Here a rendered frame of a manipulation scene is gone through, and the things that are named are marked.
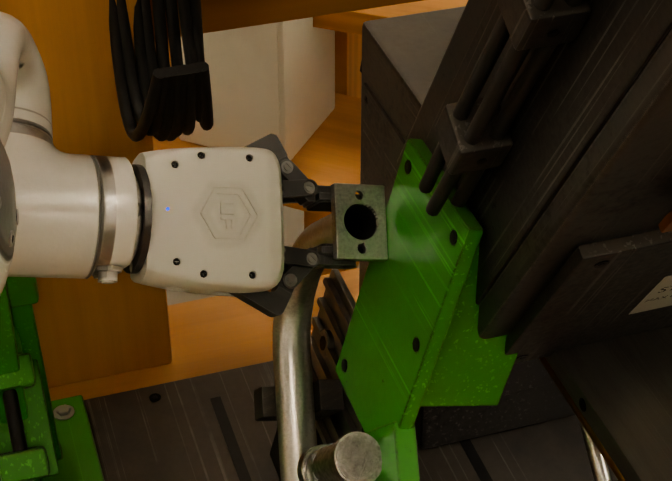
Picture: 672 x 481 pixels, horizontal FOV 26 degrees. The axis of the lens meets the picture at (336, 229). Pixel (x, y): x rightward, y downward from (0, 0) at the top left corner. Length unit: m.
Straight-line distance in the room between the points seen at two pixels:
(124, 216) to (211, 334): 0.51
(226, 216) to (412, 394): 0.18
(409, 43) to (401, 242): 0.24
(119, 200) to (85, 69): 0.29
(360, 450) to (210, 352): 0.43
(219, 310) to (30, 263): 0.55
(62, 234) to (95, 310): 0.42
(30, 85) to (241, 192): 0.16
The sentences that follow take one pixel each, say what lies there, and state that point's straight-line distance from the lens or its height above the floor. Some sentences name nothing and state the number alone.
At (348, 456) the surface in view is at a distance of 1.04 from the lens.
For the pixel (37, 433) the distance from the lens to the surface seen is 1.22.
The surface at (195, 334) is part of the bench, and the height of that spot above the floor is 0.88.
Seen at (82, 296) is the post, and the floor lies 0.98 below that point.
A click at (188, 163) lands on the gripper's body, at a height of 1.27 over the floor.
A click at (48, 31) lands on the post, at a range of 1.21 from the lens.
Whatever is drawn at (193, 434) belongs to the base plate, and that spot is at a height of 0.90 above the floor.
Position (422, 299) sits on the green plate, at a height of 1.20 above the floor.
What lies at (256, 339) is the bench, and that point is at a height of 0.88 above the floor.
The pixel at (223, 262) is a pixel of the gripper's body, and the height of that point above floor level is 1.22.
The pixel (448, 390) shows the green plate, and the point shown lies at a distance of 1.04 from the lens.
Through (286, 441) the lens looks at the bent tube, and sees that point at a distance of 1.14.
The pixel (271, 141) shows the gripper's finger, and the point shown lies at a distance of 1.05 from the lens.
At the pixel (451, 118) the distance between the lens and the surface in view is 0.87.
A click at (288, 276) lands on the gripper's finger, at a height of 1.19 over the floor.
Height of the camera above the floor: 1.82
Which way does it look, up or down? 36 degrees down
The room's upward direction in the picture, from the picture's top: straight up
